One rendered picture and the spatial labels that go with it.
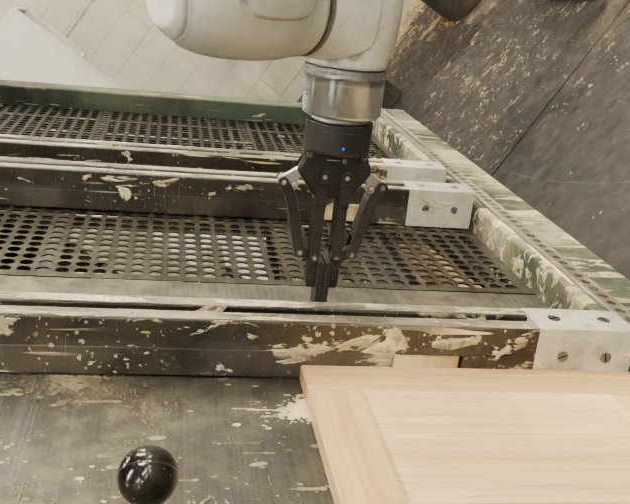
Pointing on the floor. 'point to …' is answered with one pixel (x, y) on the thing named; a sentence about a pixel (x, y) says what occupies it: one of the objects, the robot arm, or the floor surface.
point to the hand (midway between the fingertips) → (320, 286)
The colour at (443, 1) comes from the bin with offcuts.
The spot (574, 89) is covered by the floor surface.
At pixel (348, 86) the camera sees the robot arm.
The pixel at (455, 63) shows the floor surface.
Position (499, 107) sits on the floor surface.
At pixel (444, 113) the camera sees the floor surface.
